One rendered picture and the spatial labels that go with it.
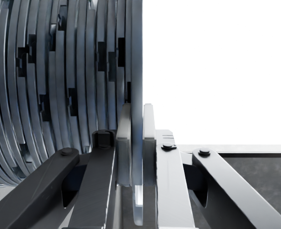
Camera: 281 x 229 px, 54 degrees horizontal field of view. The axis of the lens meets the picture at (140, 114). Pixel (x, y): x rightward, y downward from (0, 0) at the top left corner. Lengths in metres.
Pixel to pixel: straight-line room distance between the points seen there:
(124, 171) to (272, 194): 4.99
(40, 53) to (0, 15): 0.05
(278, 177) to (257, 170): 0.38
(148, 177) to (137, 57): 0.07
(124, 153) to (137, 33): 0.08
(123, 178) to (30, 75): 0.14
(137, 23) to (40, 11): 0.12
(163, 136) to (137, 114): 0.02
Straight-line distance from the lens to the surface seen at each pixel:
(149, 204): 4.79
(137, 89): 0.17
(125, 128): 0.16
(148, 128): 0.16
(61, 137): 0.27
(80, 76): 0.25
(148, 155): 0.15
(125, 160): 0.15
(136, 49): 0.18
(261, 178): 4.88
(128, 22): 0.26
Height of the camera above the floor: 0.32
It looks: level
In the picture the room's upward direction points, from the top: 90 degrees clockwise
